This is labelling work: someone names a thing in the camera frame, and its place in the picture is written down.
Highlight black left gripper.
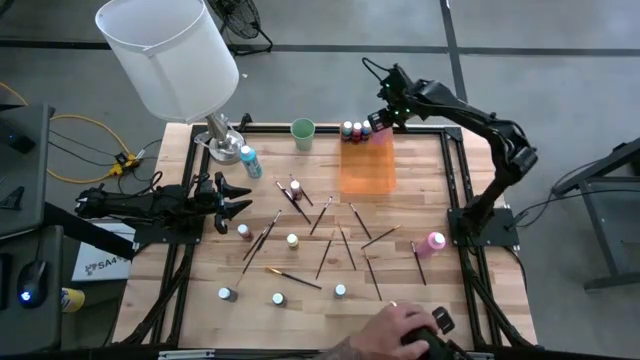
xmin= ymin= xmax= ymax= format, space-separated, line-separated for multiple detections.
xmin=192 ymin=171 xmax=254 ymax=235

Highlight large teal blue paint bottle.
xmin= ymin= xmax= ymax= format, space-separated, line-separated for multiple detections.
xmin=238 ymin=144 xmax=264 ymax=180

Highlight black paintbrush silver ferrule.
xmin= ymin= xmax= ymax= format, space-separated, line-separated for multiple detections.
xmin=348 ymin=202 xmax=373 ymax=241
xmin=288 ymin=173 xmax=315 ymax=207
xmin=242 ymin=227 xmax=270 ymax=262
xmin=308 ymin=195 xmax=334 ymax=237
xmin=282 ymin=188 xmax=312 ymax=225
xmin=409 ymin=241 xmax=428 ymax=287
xmin=234 ymin=209 xmax=283 ymax=288

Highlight thin black paintbrush orange bristles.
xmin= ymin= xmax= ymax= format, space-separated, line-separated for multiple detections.
xmin=360 ymin=224 xmax=403 ymax=251
xmin=314 ymin=229 xmax=336 ymax=281
xmin=336 ymin=221 xmax=358 ymax=272
xmin=362 ymin=248 xmax=384 ymax=302

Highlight person's forearm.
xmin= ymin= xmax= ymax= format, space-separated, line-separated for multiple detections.
xmin=314 ymin=335 xmax=366 ymax=360

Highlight orange translucent plastic bin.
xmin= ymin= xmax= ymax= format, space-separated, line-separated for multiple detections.
xmin=338 ymin=122 xmax=397 ymax=196

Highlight green plastic cup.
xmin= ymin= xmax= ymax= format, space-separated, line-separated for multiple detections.
xmin=290 ymin=117 xmax=317 ymax=152

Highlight wide paintbrush orange bristles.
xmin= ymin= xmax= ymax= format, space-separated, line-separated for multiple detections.
xmin=264 ymin=266 xmax=323 ymax=291

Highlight yellow power plug block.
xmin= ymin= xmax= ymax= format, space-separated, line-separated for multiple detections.
xmin=108 ymin=153 xmax=140 ymax=177

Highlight white cardboard box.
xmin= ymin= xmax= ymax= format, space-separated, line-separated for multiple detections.
xmin=71 ymin=222 xmax=136 ymax=283

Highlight black metal beam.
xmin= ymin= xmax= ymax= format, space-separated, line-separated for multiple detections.
xmin=42 ymin=201 xmax=136 ymax=261

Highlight table lamp white shade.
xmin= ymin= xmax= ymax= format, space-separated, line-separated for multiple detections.
xmin=94 ymin=0 xmax=247 ymax=166

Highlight black floor fan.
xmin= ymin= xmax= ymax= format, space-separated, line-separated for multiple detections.
xmin=207 ymin=0 xmax=275 ymax=56

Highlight yellow canister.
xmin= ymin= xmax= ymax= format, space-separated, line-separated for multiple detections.
xmin=60 ymin=287 xmax=86 ymax=314

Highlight person's hand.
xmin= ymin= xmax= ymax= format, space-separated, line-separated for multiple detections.
xmin=357 ymin=302 xmax=441 ymax=360

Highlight black computer mouse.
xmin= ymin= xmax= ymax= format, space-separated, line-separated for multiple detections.
xmin=17 ymin=259 xmax=49 ymax=309

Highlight black desk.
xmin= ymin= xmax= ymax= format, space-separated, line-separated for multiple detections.
xmin=0 ymin=224 xmax=65 ymax=354

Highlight black metal stand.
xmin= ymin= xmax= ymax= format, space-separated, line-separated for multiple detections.
xmin=549 ymin=137 xmax=640 ymax=292

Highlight black cable bundle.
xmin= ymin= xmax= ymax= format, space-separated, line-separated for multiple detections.
xmin=48 ymin=128 xmax=166 ymax=201

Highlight yellow extension cable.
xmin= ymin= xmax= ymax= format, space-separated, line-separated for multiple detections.
xmin=0 ymin=82 xmax=136 ymax=185

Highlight black floor cable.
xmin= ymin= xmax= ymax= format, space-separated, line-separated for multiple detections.
xmin=509 ymin=187 xmax=640 ymax=234

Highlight black handheld camera rig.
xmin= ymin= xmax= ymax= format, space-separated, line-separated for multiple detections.
xmin=399 ymin=306 xmax=469 ymax=360

